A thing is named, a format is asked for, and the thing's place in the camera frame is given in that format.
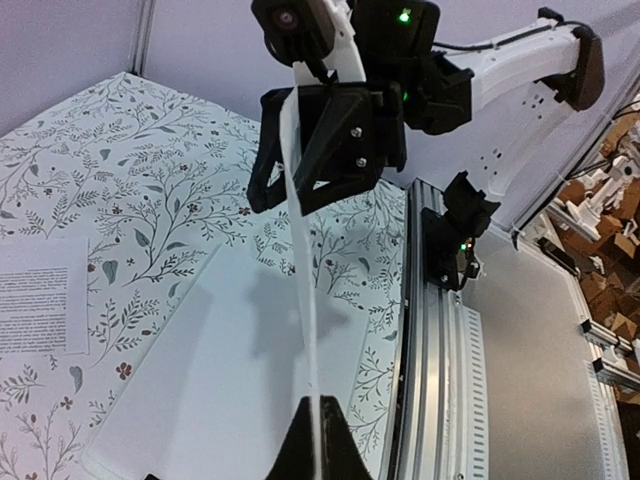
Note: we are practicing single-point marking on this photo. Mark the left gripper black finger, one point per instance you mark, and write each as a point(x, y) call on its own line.
point(340, 456)

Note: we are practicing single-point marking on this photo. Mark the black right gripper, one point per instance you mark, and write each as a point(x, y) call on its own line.
point(425, 91)

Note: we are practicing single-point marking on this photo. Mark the printed text paper sheet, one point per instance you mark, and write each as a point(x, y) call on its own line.
point(44, 297)

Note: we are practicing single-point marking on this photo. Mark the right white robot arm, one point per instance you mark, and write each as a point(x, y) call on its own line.
point(552, 55)

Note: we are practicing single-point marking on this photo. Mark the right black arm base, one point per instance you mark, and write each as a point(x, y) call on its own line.
point(450, 237)

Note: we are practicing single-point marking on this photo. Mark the floral patterned table mat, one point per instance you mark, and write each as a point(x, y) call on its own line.
point(155, 180)

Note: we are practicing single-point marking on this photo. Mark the cardboard boxes clutter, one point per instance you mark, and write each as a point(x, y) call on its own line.
point(596, 215)

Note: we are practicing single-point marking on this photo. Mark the front aluminium rail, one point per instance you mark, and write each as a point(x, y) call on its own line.
point(419, 436)

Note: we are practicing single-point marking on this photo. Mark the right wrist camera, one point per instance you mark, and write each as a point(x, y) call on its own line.
point(313, 38)

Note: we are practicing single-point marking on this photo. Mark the perforated white cable tray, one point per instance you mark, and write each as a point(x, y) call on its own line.
point(470, 395)

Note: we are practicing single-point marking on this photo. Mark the left aluminium corner post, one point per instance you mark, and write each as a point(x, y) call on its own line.
point(141, 37)

